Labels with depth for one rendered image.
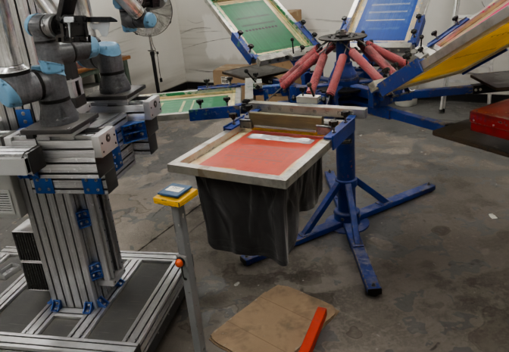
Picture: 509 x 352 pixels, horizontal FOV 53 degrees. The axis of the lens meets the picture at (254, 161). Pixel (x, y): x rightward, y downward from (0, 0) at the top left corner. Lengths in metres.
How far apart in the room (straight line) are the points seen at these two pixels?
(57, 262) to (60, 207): 0.32
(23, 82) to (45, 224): 0.84
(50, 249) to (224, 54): 5.43
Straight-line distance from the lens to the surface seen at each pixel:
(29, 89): 2.08
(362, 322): 2.85
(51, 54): 1.84
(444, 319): 2.93
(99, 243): 2.64
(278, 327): 2.80
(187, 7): 7.94
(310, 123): 2.54
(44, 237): 2.71
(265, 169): 2.21
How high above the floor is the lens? 1.80
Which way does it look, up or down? 21 degrees down
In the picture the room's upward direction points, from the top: 5 degrees counter-clockwise
